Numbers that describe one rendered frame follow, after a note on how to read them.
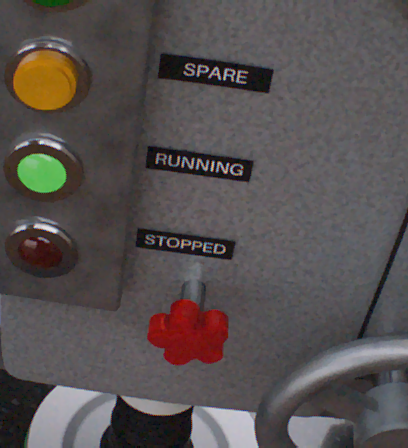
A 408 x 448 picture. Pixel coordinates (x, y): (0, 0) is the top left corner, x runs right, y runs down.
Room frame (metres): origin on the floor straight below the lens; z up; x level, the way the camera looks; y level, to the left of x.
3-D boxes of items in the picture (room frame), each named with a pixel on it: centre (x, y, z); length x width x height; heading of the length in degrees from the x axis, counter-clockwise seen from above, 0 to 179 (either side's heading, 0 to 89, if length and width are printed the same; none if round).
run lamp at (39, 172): (0.30, 0.07, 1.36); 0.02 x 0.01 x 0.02; 94
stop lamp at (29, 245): (0.30, 0.07, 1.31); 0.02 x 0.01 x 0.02; 94
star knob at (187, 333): (0.30, 0.00, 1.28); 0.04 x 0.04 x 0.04; 4
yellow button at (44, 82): (0.30, 0.07, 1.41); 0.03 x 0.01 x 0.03; 94
